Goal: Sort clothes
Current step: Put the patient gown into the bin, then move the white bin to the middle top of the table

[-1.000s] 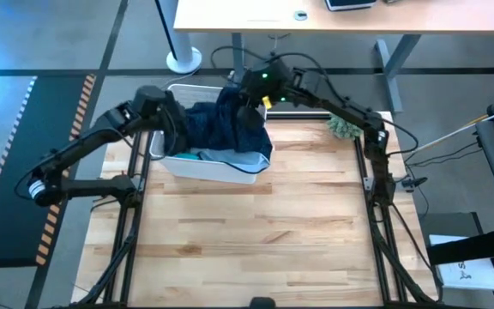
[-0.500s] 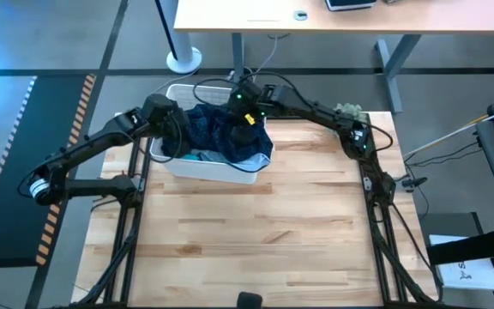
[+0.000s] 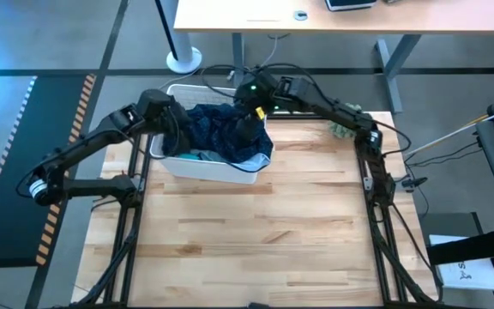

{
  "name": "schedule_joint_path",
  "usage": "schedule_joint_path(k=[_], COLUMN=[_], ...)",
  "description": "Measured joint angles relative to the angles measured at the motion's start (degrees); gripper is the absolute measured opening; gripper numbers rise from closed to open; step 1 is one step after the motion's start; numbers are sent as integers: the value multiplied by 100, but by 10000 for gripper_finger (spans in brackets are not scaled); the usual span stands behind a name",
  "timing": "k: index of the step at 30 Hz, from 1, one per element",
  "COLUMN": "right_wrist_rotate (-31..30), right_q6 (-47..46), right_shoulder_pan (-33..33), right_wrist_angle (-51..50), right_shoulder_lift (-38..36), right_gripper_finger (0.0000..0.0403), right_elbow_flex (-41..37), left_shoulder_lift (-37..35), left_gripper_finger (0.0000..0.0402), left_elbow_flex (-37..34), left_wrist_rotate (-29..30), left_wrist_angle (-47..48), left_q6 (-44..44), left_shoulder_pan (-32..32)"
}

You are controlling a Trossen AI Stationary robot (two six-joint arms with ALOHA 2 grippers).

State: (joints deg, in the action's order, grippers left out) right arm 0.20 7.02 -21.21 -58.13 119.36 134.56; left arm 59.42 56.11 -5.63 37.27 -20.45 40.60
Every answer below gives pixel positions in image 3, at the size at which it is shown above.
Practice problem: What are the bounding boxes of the black pole white base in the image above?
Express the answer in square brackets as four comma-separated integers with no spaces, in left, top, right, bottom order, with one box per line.
[155,0,203,76]

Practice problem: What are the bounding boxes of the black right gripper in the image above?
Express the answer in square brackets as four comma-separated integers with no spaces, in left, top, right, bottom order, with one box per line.
[233,69,283,145]

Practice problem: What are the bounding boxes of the black aluminium table frame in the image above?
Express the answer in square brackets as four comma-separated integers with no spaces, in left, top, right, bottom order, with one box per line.
[71,112,442,309]

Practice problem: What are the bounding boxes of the black computer monitor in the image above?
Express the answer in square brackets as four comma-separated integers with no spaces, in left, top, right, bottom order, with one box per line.
[323,0,377,12]

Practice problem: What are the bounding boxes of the wooden office desk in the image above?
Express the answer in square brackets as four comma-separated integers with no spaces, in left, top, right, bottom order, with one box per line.
[172,0,494,115]

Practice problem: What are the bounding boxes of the grey garment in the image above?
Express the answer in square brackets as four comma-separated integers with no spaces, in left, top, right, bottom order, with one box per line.
[199,149,233,163]

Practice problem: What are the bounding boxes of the black cable with plug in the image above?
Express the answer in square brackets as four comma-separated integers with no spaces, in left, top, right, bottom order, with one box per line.
[401,140,484,192]

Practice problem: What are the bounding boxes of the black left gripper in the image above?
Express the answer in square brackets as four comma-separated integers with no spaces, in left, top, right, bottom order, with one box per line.
[137,88,193,156]

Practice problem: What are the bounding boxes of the black bar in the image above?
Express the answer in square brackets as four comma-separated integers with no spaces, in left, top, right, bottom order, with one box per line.
[425,226,494,266]

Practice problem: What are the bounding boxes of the green potted plant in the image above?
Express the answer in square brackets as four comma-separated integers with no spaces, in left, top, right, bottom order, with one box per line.
[327,101,366,140]

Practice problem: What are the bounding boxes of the black floor mat orange stripes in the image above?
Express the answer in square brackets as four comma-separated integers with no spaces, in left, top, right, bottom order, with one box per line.
[0,74,98,270]

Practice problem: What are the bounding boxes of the white plastic laundry basket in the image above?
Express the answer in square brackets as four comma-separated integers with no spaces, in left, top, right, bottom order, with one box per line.
[148,83,275,185]

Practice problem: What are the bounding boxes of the navy dotted garment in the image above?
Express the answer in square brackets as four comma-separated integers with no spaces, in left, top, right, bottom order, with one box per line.
[160,102,274,173]

